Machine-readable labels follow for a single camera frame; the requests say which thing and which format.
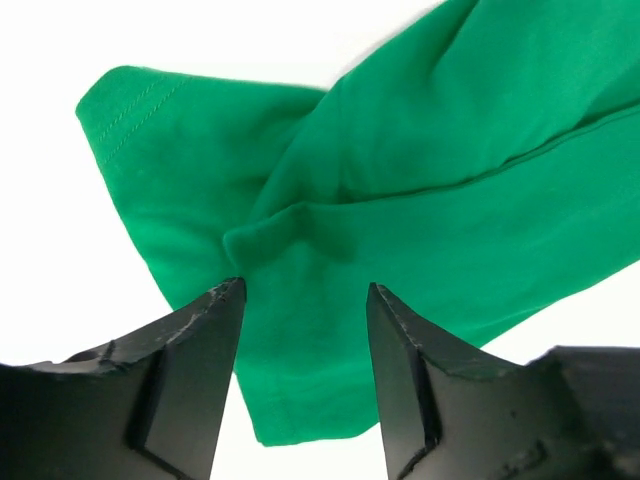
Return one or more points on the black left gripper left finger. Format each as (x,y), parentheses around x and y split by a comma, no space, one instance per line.
(147,405)

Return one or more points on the green t shirt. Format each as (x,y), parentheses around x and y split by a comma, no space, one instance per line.
(482,164)

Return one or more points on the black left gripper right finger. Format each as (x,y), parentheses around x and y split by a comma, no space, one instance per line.
(449,410)

